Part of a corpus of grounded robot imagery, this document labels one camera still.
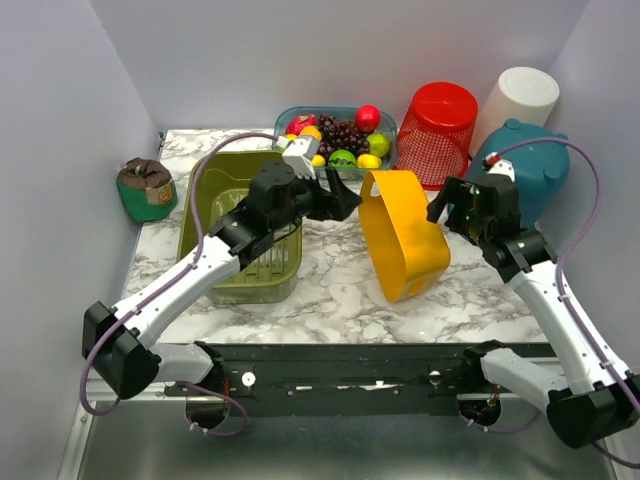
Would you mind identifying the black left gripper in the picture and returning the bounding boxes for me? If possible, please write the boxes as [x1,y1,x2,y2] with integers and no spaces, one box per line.
[269,165,362,233]

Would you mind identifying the yellow plastic bin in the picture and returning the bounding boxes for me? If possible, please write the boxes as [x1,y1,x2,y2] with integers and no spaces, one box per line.
[358,170,451,303]

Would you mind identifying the red mesh basket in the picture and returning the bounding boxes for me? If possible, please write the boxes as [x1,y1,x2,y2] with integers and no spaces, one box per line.
[394,82,479,190]

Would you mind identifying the teal plastic bucket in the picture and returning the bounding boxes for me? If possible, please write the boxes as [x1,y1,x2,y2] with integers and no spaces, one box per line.
[464,118,570,229]

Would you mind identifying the olive green plastic tub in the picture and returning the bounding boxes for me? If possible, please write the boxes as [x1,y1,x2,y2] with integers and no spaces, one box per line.
[188,150,302,304]

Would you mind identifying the white cylindrical container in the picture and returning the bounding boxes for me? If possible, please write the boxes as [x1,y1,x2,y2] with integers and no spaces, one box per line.
[469,67,560,156]

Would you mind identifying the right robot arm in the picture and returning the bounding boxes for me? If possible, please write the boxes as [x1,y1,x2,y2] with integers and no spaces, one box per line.
[427,174,639,449]

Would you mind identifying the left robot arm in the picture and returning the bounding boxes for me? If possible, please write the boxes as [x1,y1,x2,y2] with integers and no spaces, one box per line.
[81,162,362,400]

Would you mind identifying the clear teal fruit basket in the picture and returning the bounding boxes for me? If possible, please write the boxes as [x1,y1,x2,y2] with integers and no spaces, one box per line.
[274,105,397,179]

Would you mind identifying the dark purple grape bunch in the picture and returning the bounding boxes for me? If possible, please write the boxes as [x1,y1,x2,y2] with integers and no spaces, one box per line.
[316,114,370,158]

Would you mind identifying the orange fruit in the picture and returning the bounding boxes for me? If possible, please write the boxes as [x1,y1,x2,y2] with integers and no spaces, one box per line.
[299,125,322,142]

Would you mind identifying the red apple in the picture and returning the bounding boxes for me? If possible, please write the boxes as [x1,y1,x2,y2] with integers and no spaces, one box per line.
[354,104,381,133]

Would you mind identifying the pink dragon fruit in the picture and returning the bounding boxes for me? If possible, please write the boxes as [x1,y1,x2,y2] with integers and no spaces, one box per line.
[285,114,317,135]

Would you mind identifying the green pot with brown top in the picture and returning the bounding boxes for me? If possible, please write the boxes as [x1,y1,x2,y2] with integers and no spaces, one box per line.
[116,157,178,224]

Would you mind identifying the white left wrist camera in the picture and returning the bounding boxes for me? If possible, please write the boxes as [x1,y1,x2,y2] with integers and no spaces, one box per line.
[275,135,320,180]

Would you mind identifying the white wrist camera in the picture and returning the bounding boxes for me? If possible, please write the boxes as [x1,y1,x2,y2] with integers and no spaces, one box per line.
[482,152,515,183]
[275,135,320,180]

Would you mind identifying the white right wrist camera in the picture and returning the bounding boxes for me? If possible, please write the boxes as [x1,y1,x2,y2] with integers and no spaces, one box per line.
[482,152,515,183]

